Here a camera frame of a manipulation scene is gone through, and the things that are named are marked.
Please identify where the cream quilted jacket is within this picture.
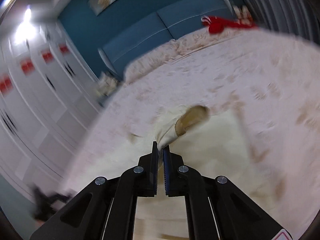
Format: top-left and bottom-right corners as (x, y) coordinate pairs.
(133, 110), (278, 239)

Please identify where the pile of cream clothes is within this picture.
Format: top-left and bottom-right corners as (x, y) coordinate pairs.
(96, 72), (120, 96)

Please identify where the white wardrobe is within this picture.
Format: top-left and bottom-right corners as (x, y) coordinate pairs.
(1, 22), (101, 199)

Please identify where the pink butterfly bedspread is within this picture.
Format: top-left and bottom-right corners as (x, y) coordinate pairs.
(62, 29), (319, 239)

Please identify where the pink butterfly pillow left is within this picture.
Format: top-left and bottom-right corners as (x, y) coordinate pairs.
(124, 40), (184, 85)

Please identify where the pink butterfly pillow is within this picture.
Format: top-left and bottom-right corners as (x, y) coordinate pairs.
(177, 27), (241, 55)
(124, 40), (184, 85)

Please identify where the pink butterfly pillow right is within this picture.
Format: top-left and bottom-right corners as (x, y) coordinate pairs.
(177, 27), (241, 55)

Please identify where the red garment on bed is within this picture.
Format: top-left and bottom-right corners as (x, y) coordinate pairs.
(201, 16), (257, 34)

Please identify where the blue upholstered headboard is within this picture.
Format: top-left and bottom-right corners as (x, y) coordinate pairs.
(102, 0), (235, 81)

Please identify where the small plush toy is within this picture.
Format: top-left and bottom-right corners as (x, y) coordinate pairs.
(233, 5), (253, 25)

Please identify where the grey curtain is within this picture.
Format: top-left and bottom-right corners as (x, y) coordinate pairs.
(244, 0), (319, 44)

